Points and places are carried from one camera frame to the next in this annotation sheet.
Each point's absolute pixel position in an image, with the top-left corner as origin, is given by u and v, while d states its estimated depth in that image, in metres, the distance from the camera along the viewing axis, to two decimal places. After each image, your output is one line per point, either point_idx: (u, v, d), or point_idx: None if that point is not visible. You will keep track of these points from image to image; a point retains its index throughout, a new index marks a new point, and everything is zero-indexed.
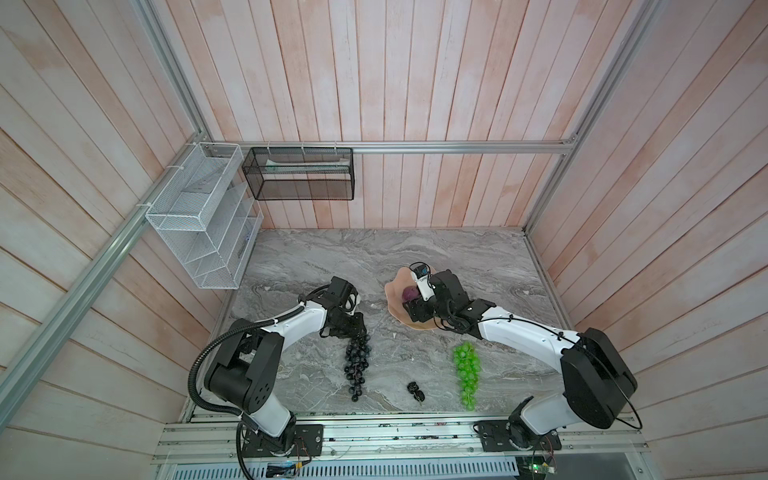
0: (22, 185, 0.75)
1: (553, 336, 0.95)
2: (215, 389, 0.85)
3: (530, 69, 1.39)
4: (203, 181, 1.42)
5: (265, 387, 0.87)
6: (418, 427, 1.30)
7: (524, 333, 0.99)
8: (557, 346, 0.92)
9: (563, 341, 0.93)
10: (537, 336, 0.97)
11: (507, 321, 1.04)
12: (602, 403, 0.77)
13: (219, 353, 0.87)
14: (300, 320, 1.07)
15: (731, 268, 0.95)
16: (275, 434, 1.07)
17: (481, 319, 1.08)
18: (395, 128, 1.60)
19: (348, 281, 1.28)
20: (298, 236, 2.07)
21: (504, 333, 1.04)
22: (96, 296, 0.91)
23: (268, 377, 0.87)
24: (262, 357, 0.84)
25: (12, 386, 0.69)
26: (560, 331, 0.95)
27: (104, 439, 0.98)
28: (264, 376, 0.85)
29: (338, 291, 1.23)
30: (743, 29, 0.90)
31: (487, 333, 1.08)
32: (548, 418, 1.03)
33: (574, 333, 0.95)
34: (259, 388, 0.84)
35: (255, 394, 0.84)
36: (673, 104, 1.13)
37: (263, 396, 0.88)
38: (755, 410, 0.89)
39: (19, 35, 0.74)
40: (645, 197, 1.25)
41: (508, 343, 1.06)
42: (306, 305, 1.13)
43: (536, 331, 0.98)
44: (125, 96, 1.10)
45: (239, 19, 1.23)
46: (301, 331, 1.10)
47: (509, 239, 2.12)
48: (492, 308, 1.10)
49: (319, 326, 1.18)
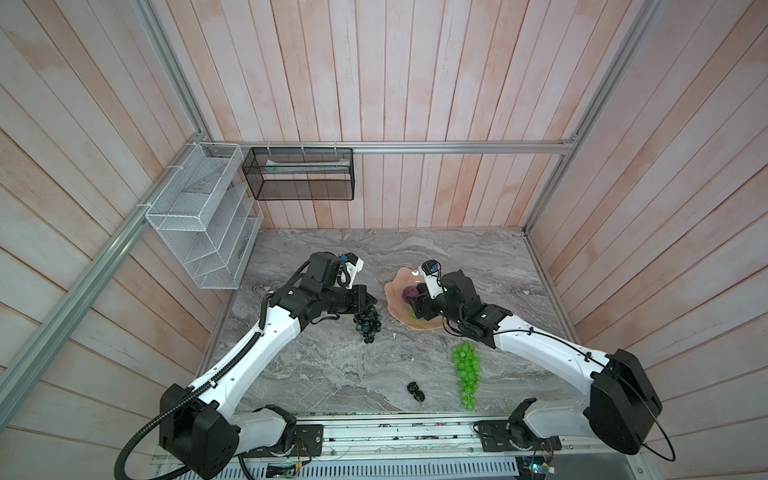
0: (22, 185, 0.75)
1: (581, 356, 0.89)
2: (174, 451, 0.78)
3: (530, 68, 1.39)
4: (203, 181, 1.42)
5: (226, 447, 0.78)
6: (418, 427, 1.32)
7: (546, 349, 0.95)
8: (586, 369, 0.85)
9: (591, 363, 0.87)
10: (562, 355, 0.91)
11: (527, 334, 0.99)
12: (631, 431, 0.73)
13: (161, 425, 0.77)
14: (251, 359, 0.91)
15: (731, 268, 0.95)
16: (273, 442, 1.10)
17: (498, 331, 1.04)
18: (395, 128, 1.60)
19: (333, 258, 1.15)
20: (298, 236, 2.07)
21: (523, 347, 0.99)
22: (96, 295, 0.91)
23: (223, 443, 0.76)
24: (201, 436, 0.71)
25: (12, 386, 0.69)
26: (588, 351, 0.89)
27: (104, 439, 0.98)
28: (215, 447, 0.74)
29: (320, 275, 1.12)
30: (744, 29, 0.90)
31: (503, 344, 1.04)
32: (555, 425, 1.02)
33: (603, 354, 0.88)
34: (213, 458, 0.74)
35: (214, 462, 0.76)
36: (673, 104, 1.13)
37: (228, 450, 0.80)
38: (755, 410, 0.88)
39: (20, 36, 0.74)
40: (645, 197, 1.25)
41: (524, 356, 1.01)
42: (262, 331, 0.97)
43: (561, 349, 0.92)
44: (125, 97, 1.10)
45: (239, 18, 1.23)
46: (258, 362, 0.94)
47: (509, 239, 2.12)
48: (508, 318, 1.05)
49: (291, 334, 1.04)
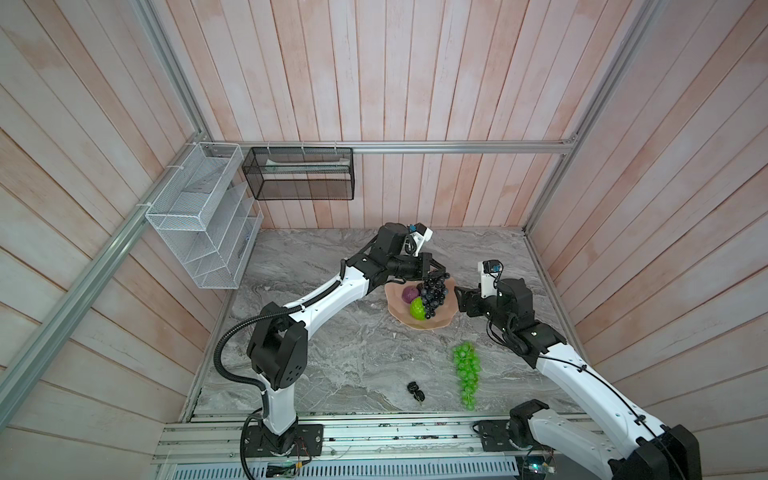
0: (21, 185, 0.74)
1: (632, 416, 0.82)
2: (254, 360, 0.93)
3: (530, 68, 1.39)
4: (203, 181, 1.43)
5: (296, 368, 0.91)
6: (418, 427, 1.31)
7: (593, 393, 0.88)
8: (634, 431, 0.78)
9: (641, 427, 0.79)
10: (611, 407, 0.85)
11: (578, 370, 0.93)
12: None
13: (254, 333, 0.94)
14: (331, 300, 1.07)
15: (731, 268, 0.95)
16: (276, 431, 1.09)
17: (545, 354, 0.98)
18: (395, 128, 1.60)
19: (398, 232, 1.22)
20: (298, 236, 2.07)
21: (567, 381, 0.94)
22: (96, 295, 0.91)
23: (298, 360, 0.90)
24: (288, 346, 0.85)
25: (12, 386, 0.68)
26: (642, 414, 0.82)
27: (104, 439, 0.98)
28: (292, 361, 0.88)
29: (387, 247, 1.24)
30: (743, 29, 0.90)
31: (544, 368, 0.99)
32: (563, 446, 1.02)
33: (657, 422, 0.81)
34: (289, 368, 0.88)
35: (286, 374, 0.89)
36: (673, 104, 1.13)
37: (295, 374, 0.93)
38: (755, 410, 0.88)
39: (19, 35, 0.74)
40: (645, 196, 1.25)
41: (567, 389, 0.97)
42: (342, 279, 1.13)
43: (613, 402, 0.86)
44: (125, 97, 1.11)
45: (239, 19, 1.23)
46: (336, 305, 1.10)
47: (509, 238, 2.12)
48: (560, 345, 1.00)
49: (360, 291, 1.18)
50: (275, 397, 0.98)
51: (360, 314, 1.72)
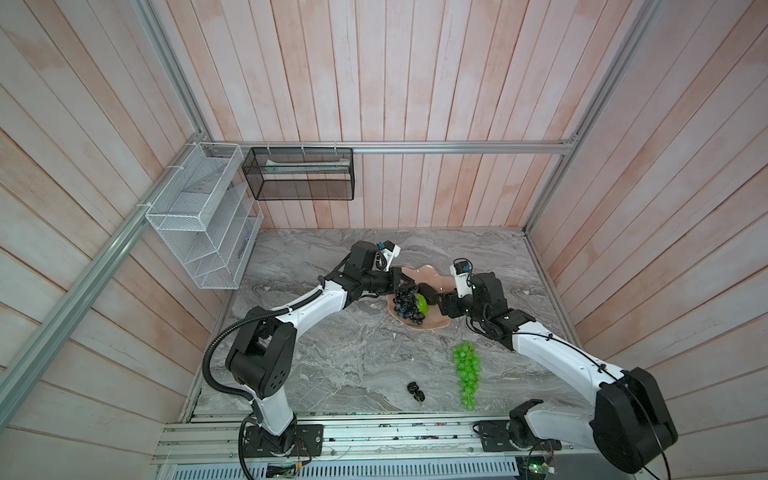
0: (21, 185, 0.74)
1: (594, 366, 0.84)
2: (235, 371, 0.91)
3: (530, 69, 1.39)
4: (203, 181, 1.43)
5: (280, 373, 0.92)
6: (418, 427, 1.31)
7: (560, 355, 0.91)
8: (596, 377, 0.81)
9: (604, 374, 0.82)
10: (575, 362, 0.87)
11: (545, 339, 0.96)
12: (633, 448, 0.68)
13: (236, 339, 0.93)
14: (316, 306, 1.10)
15: (731, 268, 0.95)
16: (275, 432, 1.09)
17: (518, 332, 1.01)
18: (395, 128, 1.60)
19: (370, 248, 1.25)
20: (298, 236, 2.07)
21: (539, 351, 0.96)
22: (96, 296, 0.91)
23: (282, 365, 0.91)
24: (277, 346, 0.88)
25: (12, 386, 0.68)
26: (603, 363, 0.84)
27: (104, 439, 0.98)
28: (277, 365, 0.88)
29: (360, 264, 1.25)
30: (743, 29, 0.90)
31: (519, 346, 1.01)
32: (556, 431, 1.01)
33: (617, 368, 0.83)
34: (273, 374, 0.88)
35: (271, 380, 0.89)
36: (673, 104, 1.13)
37: (278, 382, 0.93)
38: (755, 410, 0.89)
39: (19, 35, 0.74)
40: (645, 196, 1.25)
41: (541, 361, 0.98)
42: (324, 288, 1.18)
43: (575, 357, 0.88)
44: (125, 97, 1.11)
45: (240, 19, 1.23)
46: (319, 313, 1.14)
47: (509, 239, 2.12)
48: (531, 323, 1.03)
49: (338, 304, 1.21)
50: (263, 405, 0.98)
51: (360, 314, 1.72)
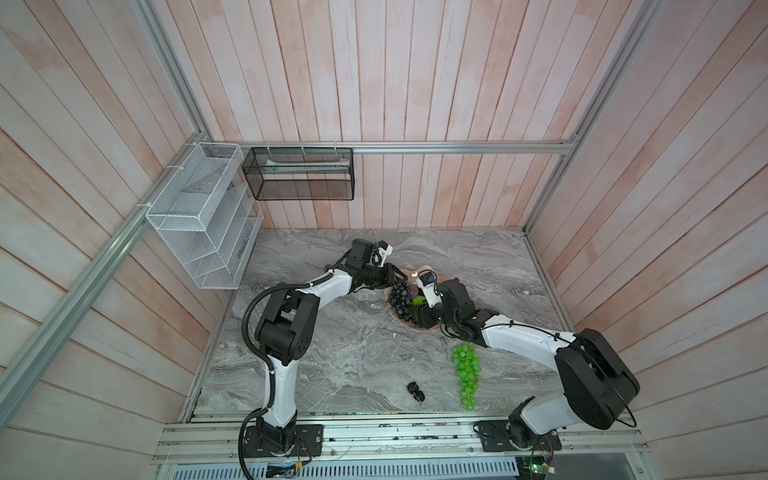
0: (22, 185, 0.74)
1: (550, 337, 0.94)
2: (262, 341, 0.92)
3: (530, 68, 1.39)
4: (203, 181, 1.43)
5: (306, 341, 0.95)
6: (418, 427, 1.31)
7: (522, 335, 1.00)
8: (554, 346, 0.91)
9: (560, 341, 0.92)
10: (534, 337, 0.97)
11: (509, 326, 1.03)
12: (600, 403, 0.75)
13: (265, 309, 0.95)
14: (330, 285, 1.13)
15: (731, 268, 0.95)
16: (279, 423, 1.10)
17: (484, 327, 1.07)
18: (396, 128, 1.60)
19: (369, 242, 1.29)
20: (298, 236, 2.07)
21: (506, 339, 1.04)
22: (96, 296, 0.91)
23: (309, 333, 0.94)
24: (305, 310, 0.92)
25: (12, 386, 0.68)
26: (557, 332, 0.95)
27: (104, 439, 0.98)
28: (306, 331, 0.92)
29: (360, 256, 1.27)
30: (743, 29, 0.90)
31: (490, 340, 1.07)
32: (549, 419, 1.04)
33: (571, 334, 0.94)
34: (301, 340, 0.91)
35: (299, 346, 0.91)
36: (673, 104, 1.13)
37: (303, 349, 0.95)
38: (756, 410, 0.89)
39: (19, 35, 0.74)
40: (645, 197, 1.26)
41: (508, 348, 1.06)
42: (334, 271, 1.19)
43: (533, 333, 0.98)
44: (125, 97, 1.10)
45: (240, 20, 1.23)
46: (331, 293, 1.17)
47: (509, 239, 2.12)
48: (495, 316, 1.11)
49: (345, 290, 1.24)
50: (283, 377, 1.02)
51: (360, 314, 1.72)
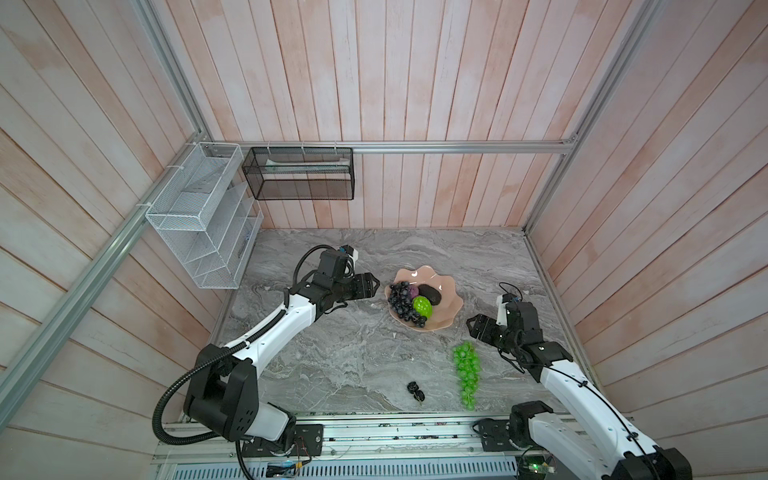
0: (22, 185, 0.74)
1: (624, 431, 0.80)
2: (195, 416, 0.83)
3: (531, 67, 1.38)
4: (203, 181, 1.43)
5: (248, 412, 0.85)
6: (418, 427, 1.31)
7: (589, 407, 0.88)
8: (623, 444, 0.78)
9: (632, 443, 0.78)
10: (603, 419, 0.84)
11: (578, 385, 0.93)
12: None
13: (191, 385, 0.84)
14: (276, 333, 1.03)
15: (731, 268, 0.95)
16: (274, 437, 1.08)
17: (549, 367, 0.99)
18: (396, 128, 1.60)
19: (340, 256, 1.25)
20: (298, 236, 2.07)
21: (567, 395, 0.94)
22: (96, 296, 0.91)
23: (247, 403, 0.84)
24: (236, 389, 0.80)
25: (12, 386, 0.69)
26: (635, 431, 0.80)
27: (104, 438, 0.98)
28: (241, 407, 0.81)
29: (329, 272, 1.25)
30: (743, 29, 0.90)
31: (547, 380, 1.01)
32: (563, 455, 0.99)
33: (651, 443, 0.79)
34: (239, 416, 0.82)
35: (237, 422, 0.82)
36: (673, 104, 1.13)
37: (247, 421, 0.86)
38: (755, 410, 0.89)
39: (19, 35, 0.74)
40: (645, 197, 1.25)
41: (567, 405, 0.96)
42: (286, 309, 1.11)
43: (606, 415, 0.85)
44: (125, 97, 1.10)
45: (241, 20, 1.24)
46: (282, 338, 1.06)
47: (509, 238, 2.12)
48: (566, 362, 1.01)
49: (306, 321, 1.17)
50: None
51: (360, 314, 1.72)
